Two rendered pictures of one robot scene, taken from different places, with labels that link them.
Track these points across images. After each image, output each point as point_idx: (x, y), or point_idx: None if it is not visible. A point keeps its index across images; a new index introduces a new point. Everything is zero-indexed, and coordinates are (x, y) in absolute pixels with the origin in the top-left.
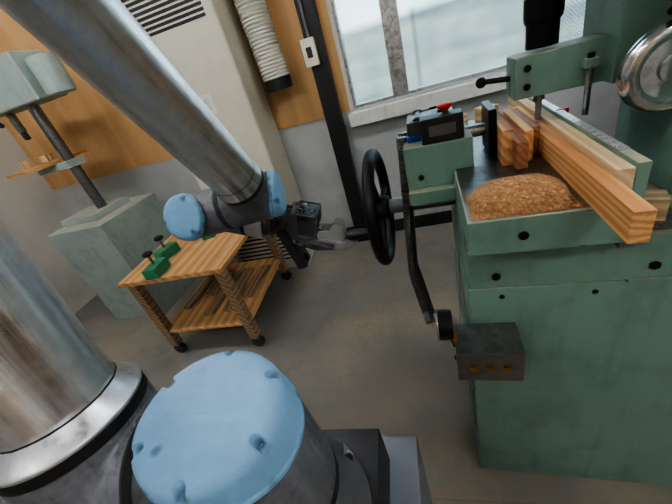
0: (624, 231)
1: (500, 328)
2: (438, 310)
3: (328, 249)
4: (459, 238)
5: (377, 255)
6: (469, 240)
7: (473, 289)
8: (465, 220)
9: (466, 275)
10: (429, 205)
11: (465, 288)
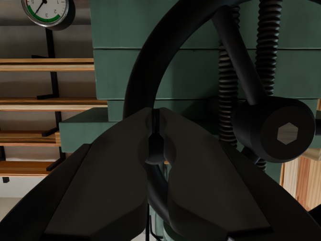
0: (58, 136)
1: (88, 3)
2: (57, 25)
3: (68, 161)
4: (172, 69)
5: (132, 70)
6: (60, 137)
7: (95, 49)
8: (72, 149)
9: (98, 66)
10: (215, 106)
11: (128, 17)
